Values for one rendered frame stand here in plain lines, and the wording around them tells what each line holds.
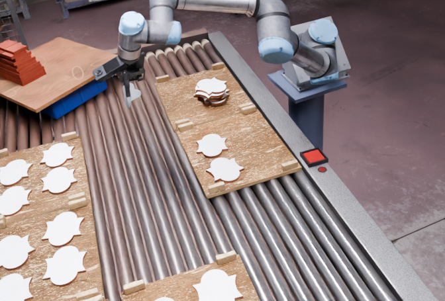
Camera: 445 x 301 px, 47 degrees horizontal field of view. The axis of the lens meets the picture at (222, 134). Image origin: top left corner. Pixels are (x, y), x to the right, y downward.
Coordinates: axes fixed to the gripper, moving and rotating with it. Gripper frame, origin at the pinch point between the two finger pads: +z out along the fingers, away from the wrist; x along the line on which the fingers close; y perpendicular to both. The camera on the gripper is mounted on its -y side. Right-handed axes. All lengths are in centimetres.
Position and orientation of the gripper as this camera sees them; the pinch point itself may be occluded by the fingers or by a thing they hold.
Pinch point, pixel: (119, 92)
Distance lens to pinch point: 186.6
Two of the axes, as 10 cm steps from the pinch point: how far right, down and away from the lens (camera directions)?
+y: 8.6, -2.6, 4.3
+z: -2.2, 5.7, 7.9
